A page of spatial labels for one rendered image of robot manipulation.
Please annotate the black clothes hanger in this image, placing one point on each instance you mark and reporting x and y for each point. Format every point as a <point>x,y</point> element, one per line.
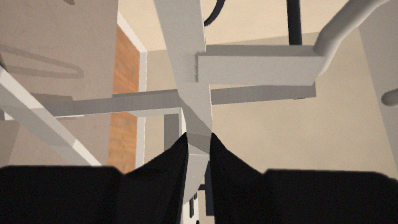
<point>217,9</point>

